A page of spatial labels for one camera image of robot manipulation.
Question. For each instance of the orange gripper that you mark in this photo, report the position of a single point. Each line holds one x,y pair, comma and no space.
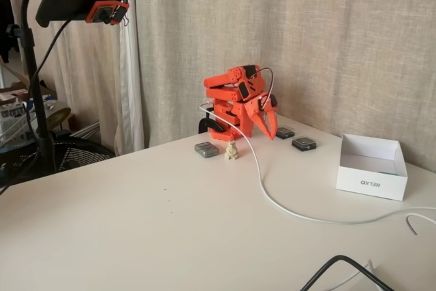
256,112

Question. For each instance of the green cube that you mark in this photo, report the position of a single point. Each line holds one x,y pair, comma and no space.
386,173

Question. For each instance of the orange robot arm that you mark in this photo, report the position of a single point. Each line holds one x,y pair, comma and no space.
221,81

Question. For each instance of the white cardboard box bin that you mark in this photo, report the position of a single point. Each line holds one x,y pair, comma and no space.
368,185

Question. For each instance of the black plastic case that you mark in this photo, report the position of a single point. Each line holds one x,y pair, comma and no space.
304,144
285,133

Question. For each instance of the small beige bear figurine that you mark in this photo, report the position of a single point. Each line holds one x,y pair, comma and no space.
232,151

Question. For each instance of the black table clamp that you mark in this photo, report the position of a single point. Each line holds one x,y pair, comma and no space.
207,122

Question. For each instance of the grey plastic case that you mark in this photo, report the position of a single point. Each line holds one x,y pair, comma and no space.
206,150

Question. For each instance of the beige linen curtain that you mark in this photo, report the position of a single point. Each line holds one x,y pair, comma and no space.
340,32

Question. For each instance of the white sheer curtain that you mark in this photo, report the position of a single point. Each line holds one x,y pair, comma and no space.
95,83

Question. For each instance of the black floor fan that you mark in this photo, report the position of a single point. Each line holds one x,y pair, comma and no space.
78,154

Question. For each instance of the gold lamp shade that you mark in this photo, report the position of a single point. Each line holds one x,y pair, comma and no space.
58,114

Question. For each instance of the brown cardboard box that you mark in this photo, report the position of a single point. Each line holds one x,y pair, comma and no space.
17,86

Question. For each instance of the orange camera mount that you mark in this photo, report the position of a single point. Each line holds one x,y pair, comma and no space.
102,13

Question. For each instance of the black gooseneck camera stand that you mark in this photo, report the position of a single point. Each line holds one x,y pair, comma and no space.
37,100

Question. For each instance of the black camera holder bar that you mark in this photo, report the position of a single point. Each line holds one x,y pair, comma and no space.
68,4

